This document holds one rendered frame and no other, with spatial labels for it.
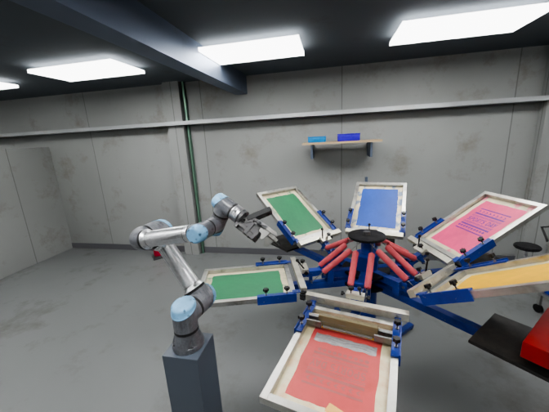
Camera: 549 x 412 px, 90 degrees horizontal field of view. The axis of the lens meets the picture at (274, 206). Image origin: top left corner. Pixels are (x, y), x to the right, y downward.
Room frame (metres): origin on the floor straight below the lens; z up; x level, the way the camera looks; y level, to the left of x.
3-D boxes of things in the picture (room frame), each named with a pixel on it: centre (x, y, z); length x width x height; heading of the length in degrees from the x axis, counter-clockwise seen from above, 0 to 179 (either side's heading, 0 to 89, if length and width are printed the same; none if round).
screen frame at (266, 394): (1.27, -0.31, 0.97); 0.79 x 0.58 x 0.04; 154
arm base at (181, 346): (1.16, 0.46, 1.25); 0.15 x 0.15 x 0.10
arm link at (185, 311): (1.17, 0.45, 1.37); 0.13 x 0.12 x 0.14; 158
